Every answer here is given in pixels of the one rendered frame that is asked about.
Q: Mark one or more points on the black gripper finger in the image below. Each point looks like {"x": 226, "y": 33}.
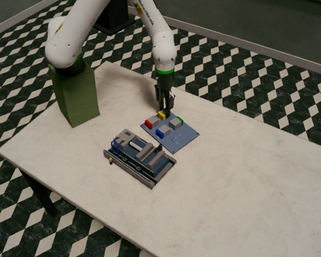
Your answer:
{"x": 169, "y": 102}
{"x": 159, "y": 97}

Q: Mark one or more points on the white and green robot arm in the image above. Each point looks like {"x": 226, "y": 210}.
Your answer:
{"x": 63, "y": 48}

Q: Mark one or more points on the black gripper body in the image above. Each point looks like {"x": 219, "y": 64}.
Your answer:
{"x": 165, "y": 87}

